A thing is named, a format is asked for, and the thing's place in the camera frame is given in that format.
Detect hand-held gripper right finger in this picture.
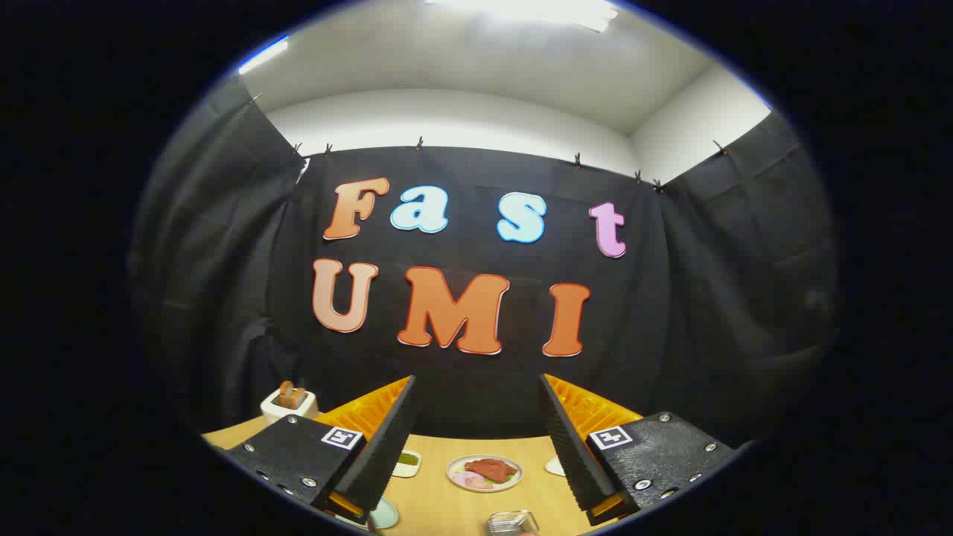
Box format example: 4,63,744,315
539,373,738,526

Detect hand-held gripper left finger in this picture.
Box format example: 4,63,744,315
223,374,417,526

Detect light green plate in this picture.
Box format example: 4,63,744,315
369,497,401,531

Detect white oval plate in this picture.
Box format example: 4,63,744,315
445,454,524,494

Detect brown steak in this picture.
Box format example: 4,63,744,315
464,458,517,484

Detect white toaster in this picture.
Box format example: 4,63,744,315
260,387,319,424

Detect row of black cloth clips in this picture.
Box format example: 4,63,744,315
250,91,729,193

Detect ceiling light panel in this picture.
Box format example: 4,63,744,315
424,0,620,33

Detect metal wire rack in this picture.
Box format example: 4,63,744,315
485,509,541,536

